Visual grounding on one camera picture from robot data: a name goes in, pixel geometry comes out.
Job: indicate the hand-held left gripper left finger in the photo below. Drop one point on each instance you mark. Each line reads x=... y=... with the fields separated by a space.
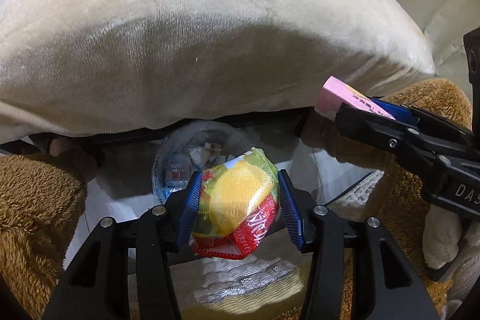
x=189 y=211

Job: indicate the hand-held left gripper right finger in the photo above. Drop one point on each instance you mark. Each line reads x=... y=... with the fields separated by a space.
x=290 y=211

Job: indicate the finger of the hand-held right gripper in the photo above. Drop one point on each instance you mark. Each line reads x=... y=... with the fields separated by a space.
x=407 y=114
x=367 y=125

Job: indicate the pink paper box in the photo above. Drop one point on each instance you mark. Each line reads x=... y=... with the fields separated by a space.
x=333 y=95

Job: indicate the clear plastic trash bag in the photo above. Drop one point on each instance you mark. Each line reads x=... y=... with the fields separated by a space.
x=180 y=140

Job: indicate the person's right hand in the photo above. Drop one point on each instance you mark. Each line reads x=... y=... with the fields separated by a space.
x=440 y=237

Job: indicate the wooden bed leg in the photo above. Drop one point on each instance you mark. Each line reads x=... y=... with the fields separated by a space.
x=313 y=128
x=71 y=155

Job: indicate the white ribbed cloth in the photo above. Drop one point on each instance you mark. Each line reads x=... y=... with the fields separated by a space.
x=243 y=278
x=360 y=188

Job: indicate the person's left leg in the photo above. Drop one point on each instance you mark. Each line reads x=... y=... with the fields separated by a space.
x=30 y=222

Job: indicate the beige plush blanket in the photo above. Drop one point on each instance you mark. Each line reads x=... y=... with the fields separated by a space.
x=206 y=24

